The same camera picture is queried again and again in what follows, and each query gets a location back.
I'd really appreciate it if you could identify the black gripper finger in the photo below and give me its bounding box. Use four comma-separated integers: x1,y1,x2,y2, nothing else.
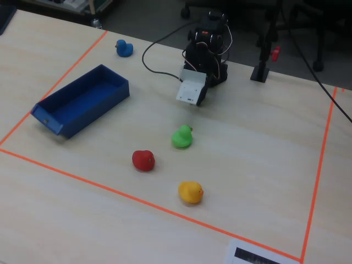
196,79,210,107

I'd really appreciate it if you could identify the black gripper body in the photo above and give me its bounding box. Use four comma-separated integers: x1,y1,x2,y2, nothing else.
205,73,221,89

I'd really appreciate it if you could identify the red rubber duck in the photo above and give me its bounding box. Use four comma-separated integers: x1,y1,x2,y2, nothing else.
131,150,156,173

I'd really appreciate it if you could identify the green rubber duck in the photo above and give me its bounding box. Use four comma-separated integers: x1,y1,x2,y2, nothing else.
171,124,194,150

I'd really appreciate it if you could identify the blue rubber duck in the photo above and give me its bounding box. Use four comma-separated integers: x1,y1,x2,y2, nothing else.
114,39,134,58

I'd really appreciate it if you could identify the yellow rubber duck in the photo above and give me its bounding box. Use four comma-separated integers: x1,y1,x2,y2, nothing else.
178,180,205,205

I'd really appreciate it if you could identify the blue plastic box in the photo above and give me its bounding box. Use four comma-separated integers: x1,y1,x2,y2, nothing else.
30,64,130,140

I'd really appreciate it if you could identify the red clamp knob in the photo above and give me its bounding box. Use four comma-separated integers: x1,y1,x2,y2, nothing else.
270,46,282,62

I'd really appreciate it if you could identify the orange tape outline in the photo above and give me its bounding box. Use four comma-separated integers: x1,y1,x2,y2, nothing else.
0,30,339,262

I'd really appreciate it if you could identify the white paper with black bar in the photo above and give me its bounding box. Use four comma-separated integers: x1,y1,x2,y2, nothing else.
223,238,302,264

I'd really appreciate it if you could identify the dark blue tray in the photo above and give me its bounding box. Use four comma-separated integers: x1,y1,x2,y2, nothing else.
0,4,18,36

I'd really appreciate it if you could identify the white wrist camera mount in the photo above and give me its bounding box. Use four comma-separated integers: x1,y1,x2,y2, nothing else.
175,68,208,106

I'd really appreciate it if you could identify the black camera stand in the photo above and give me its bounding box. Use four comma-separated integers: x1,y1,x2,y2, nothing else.
250,0,284,83

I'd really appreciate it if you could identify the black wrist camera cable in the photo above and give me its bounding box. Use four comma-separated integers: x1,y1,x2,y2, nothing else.
141,19,200,82

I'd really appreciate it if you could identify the long black cable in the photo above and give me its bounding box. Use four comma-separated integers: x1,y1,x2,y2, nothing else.
277,0,352,123

